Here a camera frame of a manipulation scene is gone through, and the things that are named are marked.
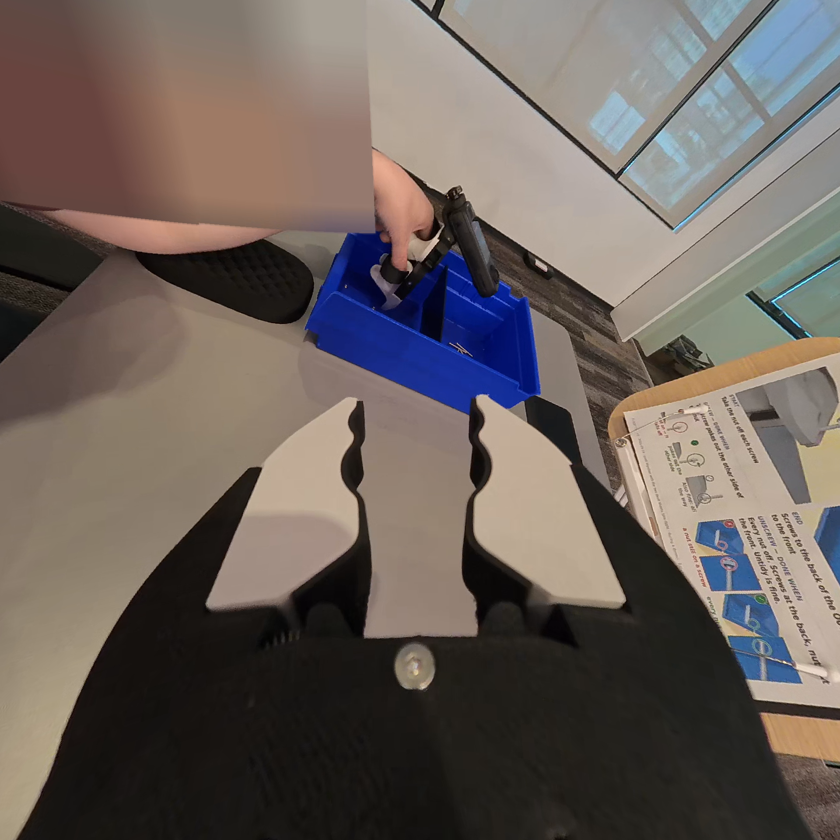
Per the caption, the blue divided plastic bin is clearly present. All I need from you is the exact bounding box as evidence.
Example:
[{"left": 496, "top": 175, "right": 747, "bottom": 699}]
[{"left": 305, "top": 231, "right": 542, "bottom": 416}]

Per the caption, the person's left hand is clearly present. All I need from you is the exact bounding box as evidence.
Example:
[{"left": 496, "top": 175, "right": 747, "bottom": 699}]
[{"left": 373, "top": 150, "right": 438, "bottom": 266}]

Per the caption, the printed instruction sheet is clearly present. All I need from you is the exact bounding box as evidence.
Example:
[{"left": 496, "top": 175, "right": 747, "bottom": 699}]
[{"left": 623, "top": 354, "right": 840, "bottom": 711}]

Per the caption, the black wrist rest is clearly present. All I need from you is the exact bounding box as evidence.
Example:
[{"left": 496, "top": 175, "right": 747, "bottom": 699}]
[{"left": 136, "top": 238, "right": 316, "bottom": 325}]

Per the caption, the person's left forearm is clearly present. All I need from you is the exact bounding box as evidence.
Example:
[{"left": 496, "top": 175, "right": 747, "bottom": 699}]
[{"left": 56, "top": 209, "right": 284, "bottom": 256}]

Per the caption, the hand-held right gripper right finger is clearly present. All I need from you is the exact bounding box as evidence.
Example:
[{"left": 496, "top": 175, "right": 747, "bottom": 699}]
[{"left": 461, "top": 394, "right": 627, "bottom": 637}]

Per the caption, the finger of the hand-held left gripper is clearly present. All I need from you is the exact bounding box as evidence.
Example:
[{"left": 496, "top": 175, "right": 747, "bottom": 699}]
[{"left": 369, "top": 262, "right": 411, "bottom": 311}]

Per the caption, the black bin divider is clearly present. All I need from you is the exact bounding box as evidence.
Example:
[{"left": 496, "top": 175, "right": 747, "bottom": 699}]
[{"left": 419, "top": 264, "right": 452, "bottom": 342}]

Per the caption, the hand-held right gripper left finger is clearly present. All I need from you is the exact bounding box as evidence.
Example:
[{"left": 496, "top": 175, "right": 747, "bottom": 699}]
[{"left": 205, "top": 397, "right": 371, "bottom": 639}]

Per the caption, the large window with blinds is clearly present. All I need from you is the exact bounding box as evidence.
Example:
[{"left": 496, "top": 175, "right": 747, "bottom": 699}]
[{"left": 407, "top": 0, "right": 840, "bottom": 231}]

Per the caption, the instruction sheet on stand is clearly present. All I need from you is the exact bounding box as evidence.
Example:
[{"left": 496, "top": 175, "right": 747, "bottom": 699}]
[{"left": 607, "top": 336, "right": 840, "bottom": 765}]

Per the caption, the wire page holder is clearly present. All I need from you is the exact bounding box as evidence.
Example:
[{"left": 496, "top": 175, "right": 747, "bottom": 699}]
[
  {"left": 725, "top": 645, "right": 833, "bottom": 685},
  {"left": 616, "top": 406, "right": 703, "bottom": 448}
]

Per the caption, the black office chair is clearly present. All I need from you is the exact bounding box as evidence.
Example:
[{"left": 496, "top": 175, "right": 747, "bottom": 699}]
[{"left": 0, "top": 202, "right": 119, "bottom": 293}]

